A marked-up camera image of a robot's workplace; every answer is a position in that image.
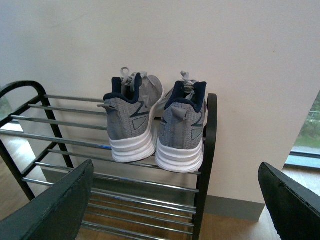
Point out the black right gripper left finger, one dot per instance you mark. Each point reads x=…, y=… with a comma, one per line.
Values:
x=57, y=213

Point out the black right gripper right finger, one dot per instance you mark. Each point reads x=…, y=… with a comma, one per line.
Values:
x=294, y=209

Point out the grey knit sneaker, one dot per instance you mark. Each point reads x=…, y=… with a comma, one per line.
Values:
x=131, y=108
x=180, y=145

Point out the black metal shoe rack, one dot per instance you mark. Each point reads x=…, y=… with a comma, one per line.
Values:
x=45, y=137

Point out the grey window frame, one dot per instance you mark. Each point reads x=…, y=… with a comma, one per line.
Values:
x=303, y=157

